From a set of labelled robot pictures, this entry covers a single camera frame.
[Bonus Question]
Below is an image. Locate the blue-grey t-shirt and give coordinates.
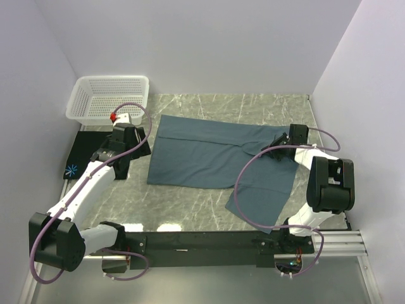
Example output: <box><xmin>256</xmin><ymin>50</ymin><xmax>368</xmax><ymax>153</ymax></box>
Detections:
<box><xmin>147</xmin><ymin>115</ymin><xmax>298</xmax><ymax>233</ymax></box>

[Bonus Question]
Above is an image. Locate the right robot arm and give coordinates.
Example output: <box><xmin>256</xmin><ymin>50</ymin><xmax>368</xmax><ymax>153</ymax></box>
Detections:
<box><xmin>261</xmin><ymin>124</ymin><xmax>355</xmax><ymax>253</ymax></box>

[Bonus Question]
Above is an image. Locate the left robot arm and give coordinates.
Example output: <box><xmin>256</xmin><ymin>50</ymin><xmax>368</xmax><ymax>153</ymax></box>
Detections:
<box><xmin>28</xmin><ymin>123</ymin><xmax>151</xmax><ymax>280</ymax></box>

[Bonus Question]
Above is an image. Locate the folded black t-shirt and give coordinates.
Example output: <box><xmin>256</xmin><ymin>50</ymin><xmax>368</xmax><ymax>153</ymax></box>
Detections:
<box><xmin>63</xmin><ymin>131</ymin><xmax>111</xmax><ymax>180</ymax></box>

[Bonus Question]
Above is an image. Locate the white plastic basket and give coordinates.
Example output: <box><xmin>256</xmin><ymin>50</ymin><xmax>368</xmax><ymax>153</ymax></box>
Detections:
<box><xmin>66</xmin><ymin>75</ymin><xmax>149</xmax><ymax>126</ymax></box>

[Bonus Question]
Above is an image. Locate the black base beam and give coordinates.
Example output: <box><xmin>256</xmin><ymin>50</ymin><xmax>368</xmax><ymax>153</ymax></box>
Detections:
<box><xmin>120</xmin><ymin>229</ymin><xmax>315</xmax><ymax>268</ymax></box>

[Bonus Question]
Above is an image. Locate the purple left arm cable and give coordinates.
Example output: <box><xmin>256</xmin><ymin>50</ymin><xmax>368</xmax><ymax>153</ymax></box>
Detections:
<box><xmin>28</xmin><ymin>103</ymin><xmax>152</xmax><ymax>284</ymax></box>

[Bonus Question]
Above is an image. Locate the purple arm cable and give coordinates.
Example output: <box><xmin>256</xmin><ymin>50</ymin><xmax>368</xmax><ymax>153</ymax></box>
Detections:
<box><xmin>28</xmin><ymin>103</ymin><xmax>152</xmax><ymax>284</ymax></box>
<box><xmin>234</xmin><ymin>126</ymin><xmax>342</xmax><ymax>279</ymax></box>

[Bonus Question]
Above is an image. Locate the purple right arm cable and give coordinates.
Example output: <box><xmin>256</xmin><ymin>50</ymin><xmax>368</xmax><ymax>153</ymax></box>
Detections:
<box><xmin>234</xmin><ymin>126</ymin><xmax>342</xmax><ymax>279</ymax></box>

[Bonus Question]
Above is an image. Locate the aluminium rail frame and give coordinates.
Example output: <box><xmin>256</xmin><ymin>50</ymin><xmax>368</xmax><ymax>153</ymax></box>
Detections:
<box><xmin>18</xmin><ymin>94</ymin><xmax>377</xmax><ymax>304</ymax></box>

